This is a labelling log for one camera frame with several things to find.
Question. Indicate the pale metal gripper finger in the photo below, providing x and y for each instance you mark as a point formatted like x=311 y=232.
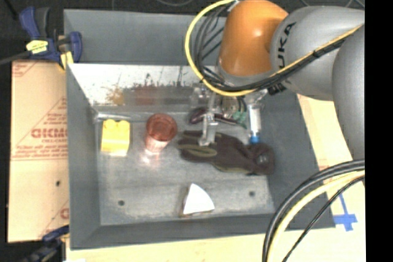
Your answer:
x=204 y=137
x=213 y=133

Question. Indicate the dark purple toy eggplant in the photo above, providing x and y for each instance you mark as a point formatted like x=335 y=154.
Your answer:
x=196 y=116

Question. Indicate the dark brown glove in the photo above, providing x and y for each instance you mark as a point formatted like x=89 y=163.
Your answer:
x=230 y=153

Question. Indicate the white tube with blue cap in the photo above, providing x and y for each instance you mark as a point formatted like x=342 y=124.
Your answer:
x=255 y=124

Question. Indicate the red clear plastic cup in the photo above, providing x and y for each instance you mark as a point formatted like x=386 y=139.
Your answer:
x=160 y=132

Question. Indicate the white wedge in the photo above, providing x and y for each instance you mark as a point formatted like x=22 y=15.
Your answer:
x=196 y=201

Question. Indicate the grey metal bin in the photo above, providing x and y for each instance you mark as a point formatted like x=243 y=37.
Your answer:
x=147 y=175

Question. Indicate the yellow block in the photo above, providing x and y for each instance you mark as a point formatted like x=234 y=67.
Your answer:
x=115 y=138

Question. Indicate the brown cardboard board, red print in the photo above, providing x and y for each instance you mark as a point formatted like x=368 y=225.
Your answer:
x=33 y=138

